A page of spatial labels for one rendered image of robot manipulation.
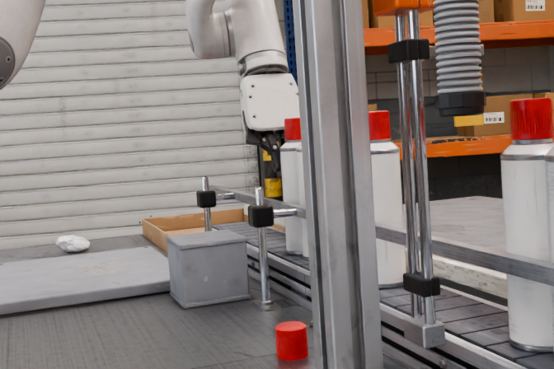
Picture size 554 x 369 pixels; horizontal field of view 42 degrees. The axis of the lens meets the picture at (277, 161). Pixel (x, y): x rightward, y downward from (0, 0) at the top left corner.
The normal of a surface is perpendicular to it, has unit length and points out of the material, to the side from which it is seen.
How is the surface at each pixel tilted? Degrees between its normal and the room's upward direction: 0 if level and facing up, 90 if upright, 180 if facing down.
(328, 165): 90
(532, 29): 90
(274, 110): 68
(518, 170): 90
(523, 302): 90
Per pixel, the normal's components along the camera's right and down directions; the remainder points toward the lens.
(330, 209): 0.34, 0.03
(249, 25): -0.11, -0.22
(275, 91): 0.31, -0.22
